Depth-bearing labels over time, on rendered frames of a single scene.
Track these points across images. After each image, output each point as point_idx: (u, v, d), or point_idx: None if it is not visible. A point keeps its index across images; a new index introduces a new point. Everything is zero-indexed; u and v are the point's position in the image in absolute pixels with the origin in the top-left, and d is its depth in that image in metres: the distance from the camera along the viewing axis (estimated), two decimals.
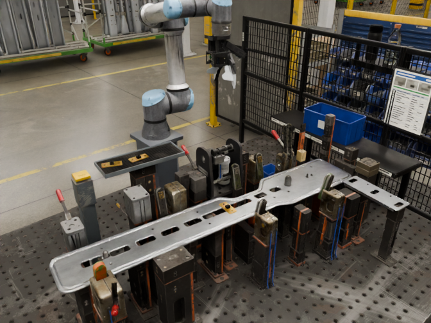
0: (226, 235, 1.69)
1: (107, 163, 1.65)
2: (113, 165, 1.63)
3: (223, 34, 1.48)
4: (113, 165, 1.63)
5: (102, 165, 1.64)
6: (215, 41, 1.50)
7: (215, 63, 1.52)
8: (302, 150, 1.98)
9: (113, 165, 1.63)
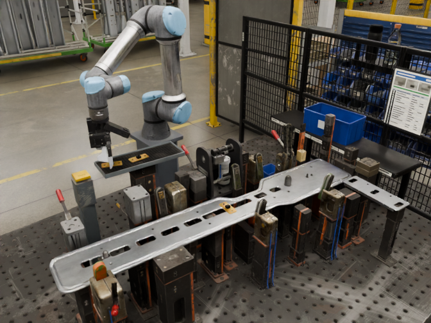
0: (226, 235, 1.69)
1: (107, 163, 1.65)
2: (113, 165, 1.63)
3: (96, 119, 1.51)
4: (113, 165, 1.63)
5: (102, 165, 1.64)
6: (90, 124, 1.53)
7: (92, 144, 1.56)
8: (302, 150, 1.98)
9: (113, 165, 1.63)
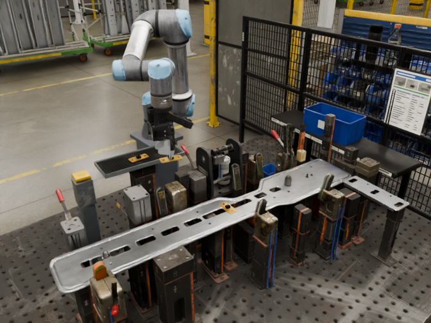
0: (226, 235, 1.69)
1: (165, 158, 1.48)
2: (173, 160, 1.47)
3: (161, 107, 1.34)
4: (174, 160, 1.47)
5: (161, 160, 1.47)
6: (153, 114, 1.36)
7: (154, 136, 1.39)
8: (302, 150, 1.98)
9: (174, 160, 1.47)
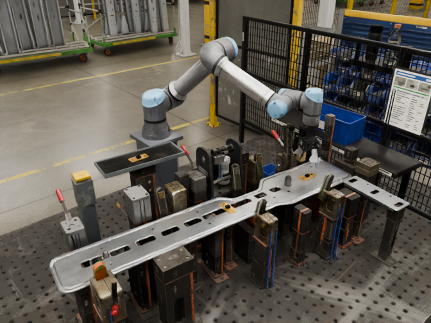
0: (226, 235, 1.69)
1: (303, 176, 1.87)
2: (310, 177, 1.86)
3: (314, 125, 1.70)
4: (310, 177, 1.86)
5: (302, 178, 1.85)
6: (307, 131, 1.71)
7: (305, 148, 1.74)
8: None
9: (310, 177, 1.86)
